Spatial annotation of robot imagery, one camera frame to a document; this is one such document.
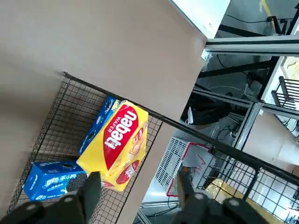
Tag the aluminium frame beam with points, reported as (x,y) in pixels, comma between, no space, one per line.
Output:
(252,45)

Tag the black bag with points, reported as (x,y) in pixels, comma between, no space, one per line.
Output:
(205,112)

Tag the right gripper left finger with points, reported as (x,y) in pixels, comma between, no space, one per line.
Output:
(70,207)

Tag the red framed white board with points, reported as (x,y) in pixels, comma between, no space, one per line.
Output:
(194,156)

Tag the blue Oreo cookie box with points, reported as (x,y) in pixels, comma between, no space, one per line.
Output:
(98,123)
(46,179)

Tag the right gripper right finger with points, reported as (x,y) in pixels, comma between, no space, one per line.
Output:
(198,207)

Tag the dark slatted rack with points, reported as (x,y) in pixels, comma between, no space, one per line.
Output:
(288,93)

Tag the white slatted appliance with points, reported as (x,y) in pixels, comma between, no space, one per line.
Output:
(170,161)

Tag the yellow Nabati wafer box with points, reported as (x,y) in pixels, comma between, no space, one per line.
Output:
(121,140)

